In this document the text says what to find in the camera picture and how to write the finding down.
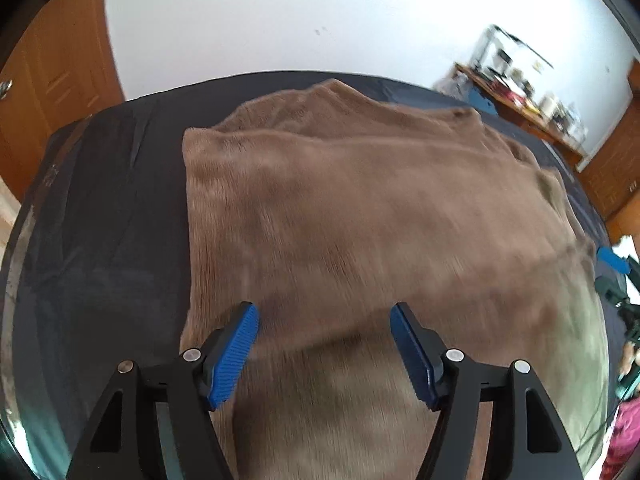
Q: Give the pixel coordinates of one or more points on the metal door knob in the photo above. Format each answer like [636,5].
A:
[5,88]

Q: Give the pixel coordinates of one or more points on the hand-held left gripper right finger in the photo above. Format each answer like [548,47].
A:
[412,355]

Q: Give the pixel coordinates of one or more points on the person's right hand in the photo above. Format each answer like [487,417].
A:
[631,358]

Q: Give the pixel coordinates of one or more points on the person's pink clothing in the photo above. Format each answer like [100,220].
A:
[622,435]

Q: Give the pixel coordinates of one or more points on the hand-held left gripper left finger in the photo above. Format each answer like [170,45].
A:
[232,355]

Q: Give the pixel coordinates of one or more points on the dark grey bed sheet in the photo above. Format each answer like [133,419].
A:
[125,210]

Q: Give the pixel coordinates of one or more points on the wooden desk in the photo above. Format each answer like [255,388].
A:
[540,130]

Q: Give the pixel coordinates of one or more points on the black desk lamp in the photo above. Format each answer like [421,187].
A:
[487,42]

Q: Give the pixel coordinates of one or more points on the brown fleece sweater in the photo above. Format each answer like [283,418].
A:
[375,210]

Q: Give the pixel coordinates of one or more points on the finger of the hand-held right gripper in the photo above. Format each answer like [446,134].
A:
[614,295]
[612,260]

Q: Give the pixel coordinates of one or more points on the wooden door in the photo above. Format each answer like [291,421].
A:
[60,60]

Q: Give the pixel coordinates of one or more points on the white jar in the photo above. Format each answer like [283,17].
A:
[551,105]

